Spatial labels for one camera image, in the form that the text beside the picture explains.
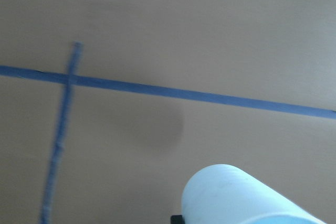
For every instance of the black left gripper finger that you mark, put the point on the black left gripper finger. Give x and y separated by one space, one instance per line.
176 219

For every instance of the light blue cup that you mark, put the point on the light blue cup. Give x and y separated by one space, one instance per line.
226 194

